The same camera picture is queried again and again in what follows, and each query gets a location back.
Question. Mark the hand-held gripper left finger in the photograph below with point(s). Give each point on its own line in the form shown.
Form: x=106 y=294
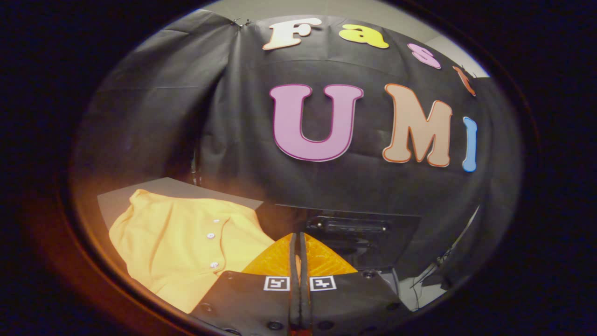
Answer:
x=252 y=303

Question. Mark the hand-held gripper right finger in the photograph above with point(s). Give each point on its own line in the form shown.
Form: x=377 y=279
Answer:
x=350 y=303

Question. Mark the dark washing machine lid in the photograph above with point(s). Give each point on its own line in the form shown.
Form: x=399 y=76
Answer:
x=373 y=242

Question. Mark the orange button shirt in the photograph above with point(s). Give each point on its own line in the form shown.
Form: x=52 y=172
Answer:
x=172 y=242

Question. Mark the black light stand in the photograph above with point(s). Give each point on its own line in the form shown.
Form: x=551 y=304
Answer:
x=447 y=254

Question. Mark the white and dark cabinet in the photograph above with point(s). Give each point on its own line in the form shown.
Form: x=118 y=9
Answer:
x=186 y=189

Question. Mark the black backdrop cloth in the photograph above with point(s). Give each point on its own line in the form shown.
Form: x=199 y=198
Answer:
x=242 y=140

